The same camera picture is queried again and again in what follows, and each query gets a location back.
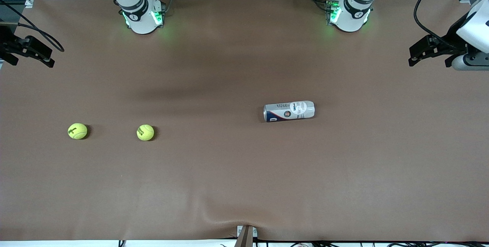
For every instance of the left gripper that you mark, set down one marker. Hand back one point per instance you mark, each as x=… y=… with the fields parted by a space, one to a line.
x=452 y=37

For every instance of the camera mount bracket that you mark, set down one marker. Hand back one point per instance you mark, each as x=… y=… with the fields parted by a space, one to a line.
x=244 y=239

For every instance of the tennis ball Wilson print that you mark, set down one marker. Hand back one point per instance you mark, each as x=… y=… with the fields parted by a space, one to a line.
x=77 y=131

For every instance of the Wilson tennis ball can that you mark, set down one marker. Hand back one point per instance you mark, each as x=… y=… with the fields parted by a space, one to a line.
x=290 y=111

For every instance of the tennis ball Roland Garros print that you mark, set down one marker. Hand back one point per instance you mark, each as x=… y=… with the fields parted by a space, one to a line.
x=145 y=132

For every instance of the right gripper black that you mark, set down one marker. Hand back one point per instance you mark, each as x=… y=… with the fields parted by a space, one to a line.
x=8 y=43

